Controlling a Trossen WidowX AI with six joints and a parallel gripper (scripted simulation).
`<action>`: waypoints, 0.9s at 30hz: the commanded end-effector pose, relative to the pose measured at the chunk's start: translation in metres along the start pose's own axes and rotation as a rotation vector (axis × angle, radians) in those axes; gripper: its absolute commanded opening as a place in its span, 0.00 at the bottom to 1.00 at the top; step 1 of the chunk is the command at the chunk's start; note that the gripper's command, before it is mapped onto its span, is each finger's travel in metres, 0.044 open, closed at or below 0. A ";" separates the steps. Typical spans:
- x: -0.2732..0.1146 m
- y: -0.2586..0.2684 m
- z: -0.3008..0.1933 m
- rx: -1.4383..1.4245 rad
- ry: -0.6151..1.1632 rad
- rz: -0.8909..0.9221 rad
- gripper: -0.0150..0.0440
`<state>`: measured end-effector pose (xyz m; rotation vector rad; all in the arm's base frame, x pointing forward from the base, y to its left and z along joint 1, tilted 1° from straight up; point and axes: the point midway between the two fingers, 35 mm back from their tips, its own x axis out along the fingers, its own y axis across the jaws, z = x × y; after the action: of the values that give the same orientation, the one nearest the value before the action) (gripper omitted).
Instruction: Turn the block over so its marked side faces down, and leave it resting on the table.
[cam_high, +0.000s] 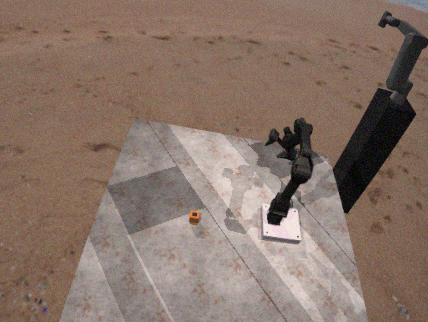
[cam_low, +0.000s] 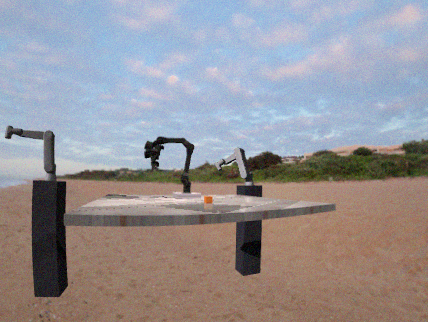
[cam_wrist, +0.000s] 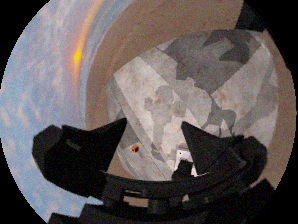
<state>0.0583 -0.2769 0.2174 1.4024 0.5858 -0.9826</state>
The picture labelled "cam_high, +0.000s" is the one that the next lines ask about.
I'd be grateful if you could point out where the orange block with dark square face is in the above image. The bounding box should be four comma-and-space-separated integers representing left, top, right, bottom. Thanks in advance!
189, 211, 199, 223

